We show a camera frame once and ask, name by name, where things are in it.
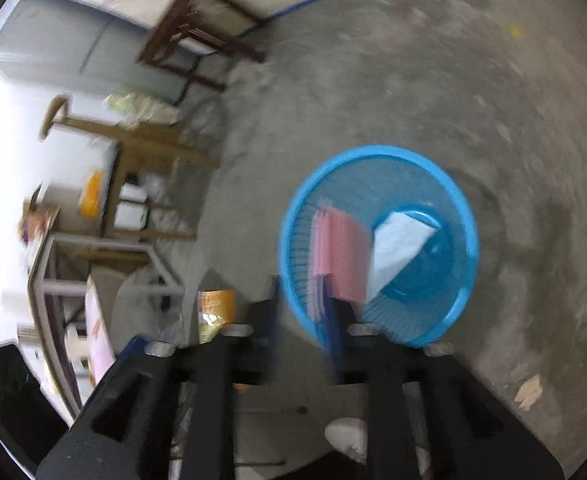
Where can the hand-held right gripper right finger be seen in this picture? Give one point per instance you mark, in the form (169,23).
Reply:
(336,340)

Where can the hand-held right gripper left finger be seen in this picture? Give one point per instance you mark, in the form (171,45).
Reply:
(266,340)

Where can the orange snack packet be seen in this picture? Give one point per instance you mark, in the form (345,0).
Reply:
(216,312)

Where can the pink cloth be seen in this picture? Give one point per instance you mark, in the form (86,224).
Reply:
(341,250)

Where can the blue plastic mesh basket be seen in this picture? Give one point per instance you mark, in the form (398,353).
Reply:
(423,310)

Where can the person's white shoe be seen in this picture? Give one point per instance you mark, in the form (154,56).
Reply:
(346,435)

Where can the white storage box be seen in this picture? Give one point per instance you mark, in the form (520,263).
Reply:
(132,207)

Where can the tan paper scrap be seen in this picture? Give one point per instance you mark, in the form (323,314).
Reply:
(529,392)

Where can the yellow plastic bag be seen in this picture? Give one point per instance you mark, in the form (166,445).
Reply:
(92,195)

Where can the wooden chair black seat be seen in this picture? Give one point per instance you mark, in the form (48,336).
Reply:
(143,145)

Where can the cardboard box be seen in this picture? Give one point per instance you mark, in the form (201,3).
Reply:
(38,220)

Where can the clear plastic bag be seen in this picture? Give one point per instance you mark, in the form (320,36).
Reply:
(141,107)

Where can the dark wooden stool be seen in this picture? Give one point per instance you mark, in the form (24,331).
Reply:
(208,20)

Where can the grey metal frame table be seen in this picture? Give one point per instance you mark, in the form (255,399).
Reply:
(43,280)

